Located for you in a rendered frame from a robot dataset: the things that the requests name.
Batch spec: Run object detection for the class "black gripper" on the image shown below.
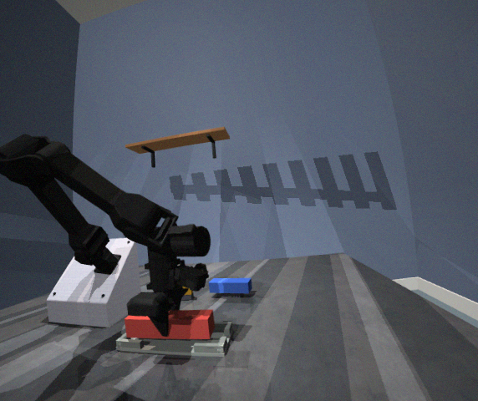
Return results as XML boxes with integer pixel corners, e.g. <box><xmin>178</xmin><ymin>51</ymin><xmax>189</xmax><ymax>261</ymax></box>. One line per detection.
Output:
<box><xmin>127</xmin><ymin>256</ymin><xmax>189</xmax><ymax>337</ymax></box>

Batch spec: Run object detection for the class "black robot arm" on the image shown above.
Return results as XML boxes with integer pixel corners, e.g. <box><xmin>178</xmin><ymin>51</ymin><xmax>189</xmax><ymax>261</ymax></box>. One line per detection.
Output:
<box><xmin>0</xmin><ymin>134</ymin><xmax>211</xmax><ymax>291</ymax></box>

